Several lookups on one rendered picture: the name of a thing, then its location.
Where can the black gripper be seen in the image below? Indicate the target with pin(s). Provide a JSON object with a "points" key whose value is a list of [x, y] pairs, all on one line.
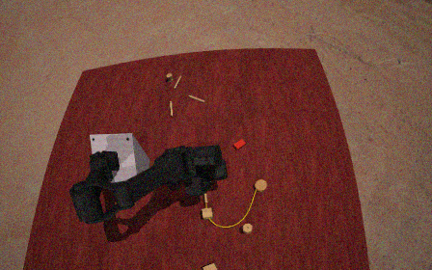
{"points": [[217, 173]]}

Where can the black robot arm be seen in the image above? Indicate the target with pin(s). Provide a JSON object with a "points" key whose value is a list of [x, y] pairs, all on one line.
{"points": [[169, 167]]}

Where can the small red block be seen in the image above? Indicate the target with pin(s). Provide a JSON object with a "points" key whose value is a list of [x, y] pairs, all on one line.
{"points": [[240, 144]]}

